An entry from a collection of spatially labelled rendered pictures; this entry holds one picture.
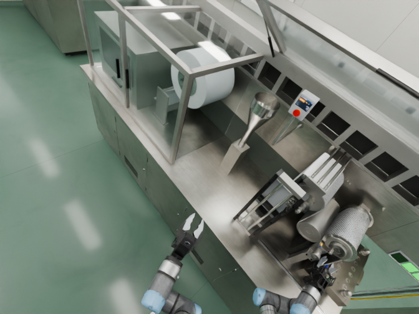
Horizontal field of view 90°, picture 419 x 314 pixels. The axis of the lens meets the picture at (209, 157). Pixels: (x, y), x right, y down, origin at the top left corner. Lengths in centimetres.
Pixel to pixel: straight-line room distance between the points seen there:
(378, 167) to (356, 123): 29
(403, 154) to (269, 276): 89
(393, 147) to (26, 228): 259
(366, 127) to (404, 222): 52
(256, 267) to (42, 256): 169
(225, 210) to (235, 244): 21
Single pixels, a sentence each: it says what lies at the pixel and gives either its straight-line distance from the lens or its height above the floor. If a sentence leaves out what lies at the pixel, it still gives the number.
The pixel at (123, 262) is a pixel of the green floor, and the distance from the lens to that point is 214.
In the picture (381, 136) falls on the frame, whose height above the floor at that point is 162.
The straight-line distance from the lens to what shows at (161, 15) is 145.
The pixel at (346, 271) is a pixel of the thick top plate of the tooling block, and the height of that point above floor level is 103.
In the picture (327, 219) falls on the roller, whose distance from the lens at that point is 129.
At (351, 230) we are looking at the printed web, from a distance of 124.
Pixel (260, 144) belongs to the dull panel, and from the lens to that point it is 155.
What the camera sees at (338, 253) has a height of 124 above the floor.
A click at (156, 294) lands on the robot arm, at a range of 85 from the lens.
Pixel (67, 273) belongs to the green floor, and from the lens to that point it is 220.
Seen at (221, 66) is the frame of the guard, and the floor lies 160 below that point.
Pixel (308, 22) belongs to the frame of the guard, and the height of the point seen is 193.
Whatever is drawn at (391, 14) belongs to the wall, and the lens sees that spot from 352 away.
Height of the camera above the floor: 210
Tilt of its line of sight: 50 degrees down
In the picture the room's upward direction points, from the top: 24 degrees clockwise
